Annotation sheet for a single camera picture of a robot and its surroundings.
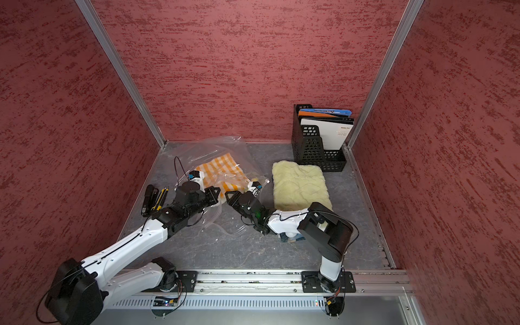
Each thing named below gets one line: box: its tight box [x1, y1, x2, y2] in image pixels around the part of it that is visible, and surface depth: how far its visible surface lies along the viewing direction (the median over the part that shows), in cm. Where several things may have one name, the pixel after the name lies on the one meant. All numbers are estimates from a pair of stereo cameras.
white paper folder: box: [300, 118, 355, 151], surface depth 94 cm
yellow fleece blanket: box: [272, 160, 333, 212], surface depth 94 cm
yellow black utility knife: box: [150, 186, 170, 211], surface depth 97 cm
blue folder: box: [299, 108, 353, 116], surface depth 97 cm
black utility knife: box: [140, 184, 160, 217], surface depth 95 cm
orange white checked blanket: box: [194, 152, 250, 200], surface depth 107 cm
